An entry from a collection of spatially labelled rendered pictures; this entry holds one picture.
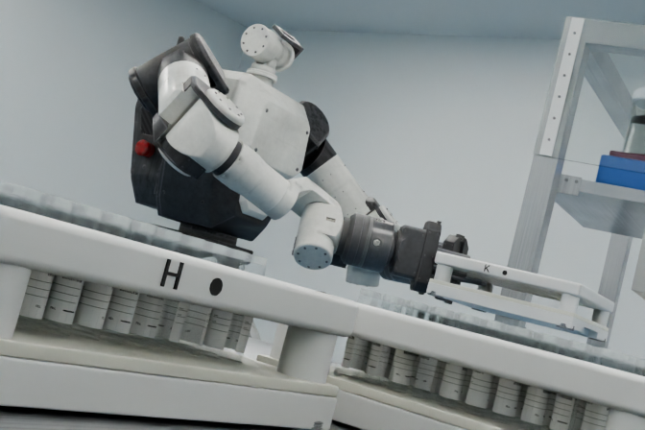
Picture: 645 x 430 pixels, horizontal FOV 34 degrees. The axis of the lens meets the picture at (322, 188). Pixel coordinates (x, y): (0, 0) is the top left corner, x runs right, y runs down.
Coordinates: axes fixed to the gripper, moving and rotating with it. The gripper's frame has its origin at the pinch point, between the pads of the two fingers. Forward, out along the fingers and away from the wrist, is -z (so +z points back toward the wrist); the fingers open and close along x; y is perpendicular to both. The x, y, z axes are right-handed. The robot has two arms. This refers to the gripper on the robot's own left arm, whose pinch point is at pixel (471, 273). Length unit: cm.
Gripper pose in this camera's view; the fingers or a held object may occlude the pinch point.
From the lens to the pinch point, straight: 188.3
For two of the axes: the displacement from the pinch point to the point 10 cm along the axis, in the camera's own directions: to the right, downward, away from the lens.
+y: -5.7, -2.3, -7.9
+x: -2.4, 9.7, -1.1
